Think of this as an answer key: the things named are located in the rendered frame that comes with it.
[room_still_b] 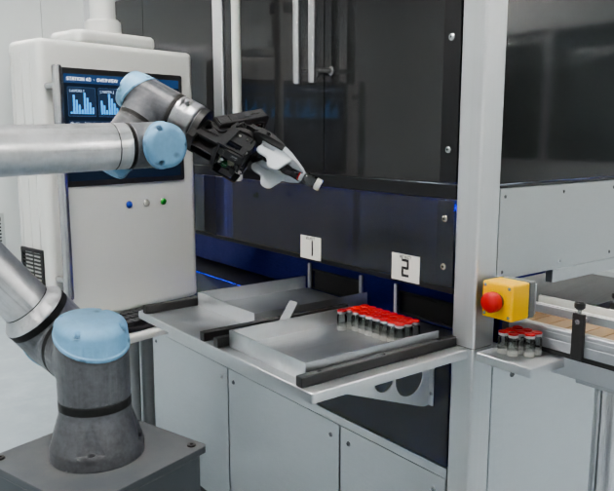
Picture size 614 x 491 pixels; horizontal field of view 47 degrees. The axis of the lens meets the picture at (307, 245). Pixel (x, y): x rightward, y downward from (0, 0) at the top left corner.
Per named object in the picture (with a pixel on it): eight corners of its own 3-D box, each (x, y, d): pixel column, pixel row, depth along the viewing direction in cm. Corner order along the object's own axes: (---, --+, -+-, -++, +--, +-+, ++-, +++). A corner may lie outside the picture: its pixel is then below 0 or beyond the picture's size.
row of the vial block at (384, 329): (350, 325, 158) (350, 306, 157) (406, 345, 144) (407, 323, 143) (342, 327, 156) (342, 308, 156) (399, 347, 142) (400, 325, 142)
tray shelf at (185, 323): (294, 290, 202) (294, 284, 201) (491, 351, 147) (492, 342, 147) (138, 318, 173) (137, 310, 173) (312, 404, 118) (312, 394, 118)
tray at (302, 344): (355, 320, 164) (355, 305, 163) (438, 347, 143) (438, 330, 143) (229, 346, 144) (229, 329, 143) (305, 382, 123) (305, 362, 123)
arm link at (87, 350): (72, 416, 106) (67, 329, 104) (42, 391, 117) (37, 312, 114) (144, 397, 114) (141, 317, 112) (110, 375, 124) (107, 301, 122)
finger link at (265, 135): (278, 164, 127) (236, 144, 128) (282, 159, 128) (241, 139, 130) (283, 144, 124) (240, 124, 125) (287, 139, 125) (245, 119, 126)
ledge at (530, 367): (518, 348, 149) (518, 339, 149) (572, 363, 139) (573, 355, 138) (475, 360, 140) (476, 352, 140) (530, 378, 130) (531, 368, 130)
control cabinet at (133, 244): (163, 286, 235) (155, 46, 222) (201, 295, 223) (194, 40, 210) (19, 316, 198) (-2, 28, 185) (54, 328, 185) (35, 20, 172)
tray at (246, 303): (304, 287, 197) (304, 275, 197) (366, 305, 177) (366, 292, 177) (198, 305, 177) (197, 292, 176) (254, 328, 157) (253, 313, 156)
